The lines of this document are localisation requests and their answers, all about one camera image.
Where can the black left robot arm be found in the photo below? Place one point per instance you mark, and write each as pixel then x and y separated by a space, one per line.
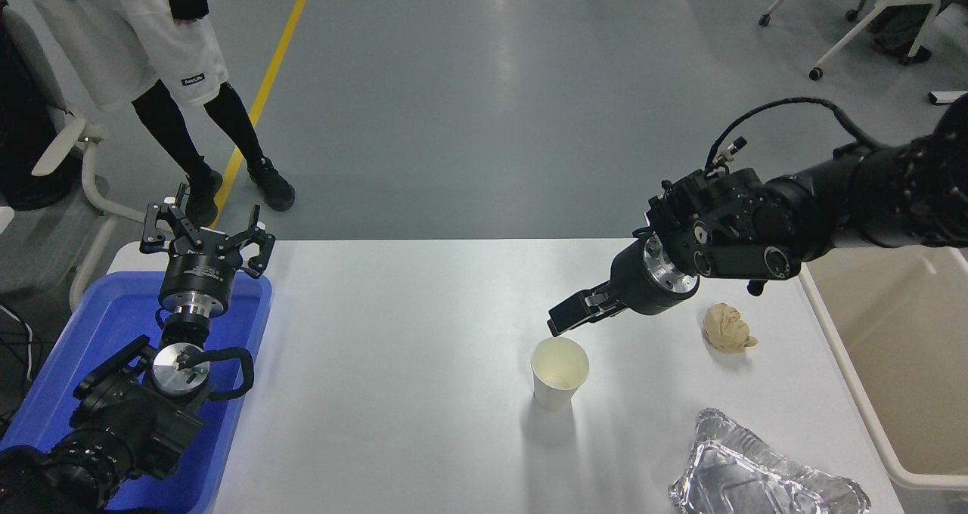
pixel 128 423

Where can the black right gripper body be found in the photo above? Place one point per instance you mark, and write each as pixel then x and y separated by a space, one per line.
pixel 639 283

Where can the large pale bin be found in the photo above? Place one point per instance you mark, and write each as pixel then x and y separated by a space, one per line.
pixel 907 363

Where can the white paper cup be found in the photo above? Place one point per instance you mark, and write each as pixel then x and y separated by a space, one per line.
pixel 558 370

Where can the white wheeled chair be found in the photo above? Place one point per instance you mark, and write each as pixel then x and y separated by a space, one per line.
pixel 870 26

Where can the grey office chair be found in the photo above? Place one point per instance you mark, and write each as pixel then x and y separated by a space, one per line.
pixel 45 234

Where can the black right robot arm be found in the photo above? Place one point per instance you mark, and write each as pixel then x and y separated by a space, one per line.
pixel 832 196

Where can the crumpled tan paper ball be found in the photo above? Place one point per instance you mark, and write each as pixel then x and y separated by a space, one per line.
pixel 727 329

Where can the white bar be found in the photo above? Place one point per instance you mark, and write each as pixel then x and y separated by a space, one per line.
pixel 949 97

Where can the crumpled silver foil tray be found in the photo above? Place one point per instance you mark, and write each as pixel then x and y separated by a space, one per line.
pixel 745 476

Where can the blue plastic tray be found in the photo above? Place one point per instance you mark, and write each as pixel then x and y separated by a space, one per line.
pixel 113 317

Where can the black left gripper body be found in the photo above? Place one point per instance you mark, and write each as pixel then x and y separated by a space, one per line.
pixel 198 272

